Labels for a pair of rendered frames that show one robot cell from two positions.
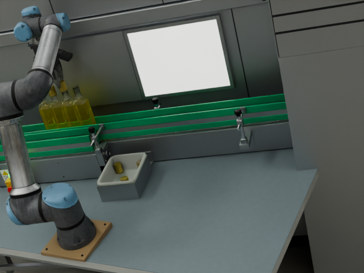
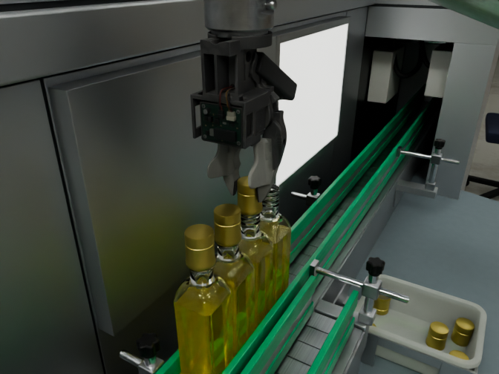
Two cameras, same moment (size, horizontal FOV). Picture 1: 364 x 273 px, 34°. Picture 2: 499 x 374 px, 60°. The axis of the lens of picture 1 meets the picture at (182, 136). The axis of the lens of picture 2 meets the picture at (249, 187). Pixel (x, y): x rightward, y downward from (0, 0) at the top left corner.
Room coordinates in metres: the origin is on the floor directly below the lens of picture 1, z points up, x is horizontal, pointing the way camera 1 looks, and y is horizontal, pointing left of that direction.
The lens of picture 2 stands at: (2.39, 0.96, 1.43)
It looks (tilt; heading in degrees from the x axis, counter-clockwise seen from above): 27 degrees down; 282
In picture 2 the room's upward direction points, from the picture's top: straight up
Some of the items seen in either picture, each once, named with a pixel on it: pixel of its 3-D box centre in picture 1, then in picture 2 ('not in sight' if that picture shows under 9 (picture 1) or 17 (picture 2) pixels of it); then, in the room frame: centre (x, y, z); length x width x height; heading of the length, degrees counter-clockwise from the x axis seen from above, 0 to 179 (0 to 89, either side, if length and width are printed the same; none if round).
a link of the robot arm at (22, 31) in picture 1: (29, 28); not in sight; (2.40, 0.48, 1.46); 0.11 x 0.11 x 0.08; 76
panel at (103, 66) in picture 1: (129, 65); (263, 125); (2.53, 0.14, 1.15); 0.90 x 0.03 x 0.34; 72
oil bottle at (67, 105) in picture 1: (74, 118); (249, 291); (2.50, 0.45, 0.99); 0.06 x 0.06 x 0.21; 72
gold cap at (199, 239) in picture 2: not in sight; (200, 246); (2.53, 0.56, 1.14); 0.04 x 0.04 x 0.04
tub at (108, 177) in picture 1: (124, 175); (416, 329); (2.20, 0.28, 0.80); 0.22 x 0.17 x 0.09; 162
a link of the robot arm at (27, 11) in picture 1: (33, 20); not in sight; (2.50, 0.48, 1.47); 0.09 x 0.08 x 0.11; 166
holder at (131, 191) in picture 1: (127, 174); (400, 328); (2.22, 0.27, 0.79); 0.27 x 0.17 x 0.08; 162
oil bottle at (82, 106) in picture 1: (85, 117); (267, 271); (2.48, 0.40, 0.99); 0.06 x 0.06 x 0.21; 71
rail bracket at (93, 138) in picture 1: (96, 137); (356, 286); (2.33, 0.36, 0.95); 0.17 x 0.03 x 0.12; 162
